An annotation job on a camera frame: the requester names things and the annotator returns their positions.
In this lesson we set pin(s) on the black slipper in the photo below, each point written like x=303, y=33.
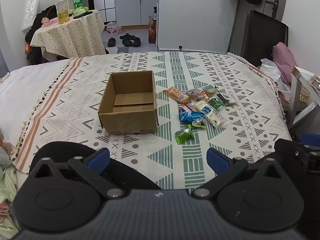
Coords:
x=127, y=36
x=127, y=43
x=136, y=42
x=111, y=42

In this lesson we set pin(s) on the black spray bottle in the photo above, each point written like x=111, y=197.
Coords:
x=155, y=13

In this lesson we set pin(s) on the orange biscuit packet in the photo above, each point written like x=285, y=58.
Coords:
x=176, y=95

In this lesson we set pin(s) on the small orange snack packet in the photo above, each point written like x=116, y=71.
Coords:
x=204, y=95

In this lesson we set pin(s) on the white plastic bag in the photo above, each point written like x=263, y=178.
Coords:
x=271, y=70

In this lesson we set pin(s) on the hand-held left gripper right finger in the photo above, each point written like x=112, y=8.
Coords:
x=217, y=161

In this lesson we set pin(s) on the black grid door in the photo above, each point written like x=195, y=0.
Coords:
x=105, y=0

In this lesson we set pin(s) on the pink cloth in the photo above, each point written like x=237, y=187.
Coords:
x=285, y=60

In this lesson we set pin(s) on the grey kitchen cabinet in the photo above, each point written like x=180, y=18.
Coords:
x=135, y=10

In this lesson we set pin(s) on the pack of water bottles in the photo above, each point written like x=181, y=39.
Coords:
x=113, y=28

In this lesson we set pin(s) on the blue snack packet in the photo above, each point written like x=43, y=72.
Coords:
x=187, y=117

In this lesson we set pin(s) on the light green snack bag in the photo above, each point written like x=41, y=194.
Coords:
x=81, y=11

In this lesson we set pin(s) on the table with dotted tablecloth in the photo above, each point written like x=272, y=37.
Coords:
x=67, y=37

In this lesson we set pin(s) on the pink box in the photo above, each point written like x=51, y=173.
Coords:
x=51, y=22

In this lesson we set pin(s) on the bright green snack packet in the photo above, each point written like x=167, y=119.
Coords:
x=183, y=135

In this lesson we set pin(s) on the grey door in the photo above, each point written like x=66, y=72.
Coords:
x=270, y=8

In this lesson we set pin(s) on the white cracker packet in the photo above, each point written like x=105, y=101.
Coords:
x=216, y=118

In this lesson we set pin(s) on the black clothes pile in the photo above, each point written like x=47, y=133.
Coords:
x=37, y=23

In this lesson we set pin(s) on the white bed sheet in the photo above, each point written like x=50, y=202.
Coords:
x=22, y=92

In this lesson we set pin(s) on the colourful green candy packet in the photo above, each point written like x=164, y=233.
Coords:
x=198, y=123

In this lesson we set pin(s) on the white frame stand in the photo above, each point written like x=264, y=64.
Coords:
x=297, y=100

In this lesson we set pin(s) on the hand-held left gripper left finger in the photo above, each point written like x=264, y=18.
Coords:
x=98, y=159

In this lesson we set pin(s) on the small dark green packet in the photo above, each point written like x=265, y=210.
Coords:
x=215, y=103

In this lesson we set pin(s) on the woven basket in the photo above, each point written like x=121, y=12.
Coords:
x=304, y=95

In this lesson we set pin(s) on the cooking oil bottle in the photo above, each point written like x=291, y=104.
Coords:
x=62, y=12

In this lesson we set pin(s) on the white wardrobe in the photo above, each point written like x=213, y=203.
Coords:
x=195, y=15

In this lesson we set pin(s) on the red snack packet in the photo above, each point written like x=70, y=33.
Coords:
x=186, y=108

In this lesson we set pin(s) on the brown bottle with red label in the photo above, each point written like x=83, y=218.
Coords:
x=152, y=32

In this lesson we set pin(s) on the black white snack packet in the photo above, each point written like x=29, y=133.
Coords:
x=226, y=99

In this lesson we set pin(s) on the brown cardboard box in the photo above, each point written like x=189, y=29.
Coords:
x=127, y=120

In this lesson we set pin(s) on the floral cloth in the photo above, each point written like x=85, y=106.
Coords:
x=6, y=192

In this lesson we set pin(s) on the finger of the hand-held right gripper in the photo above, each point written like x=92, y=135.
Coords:
x=292, y=155
x=311, y=138

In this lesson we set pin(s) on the purple candy packet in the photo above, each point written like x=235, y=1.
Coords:
x=194, y=93

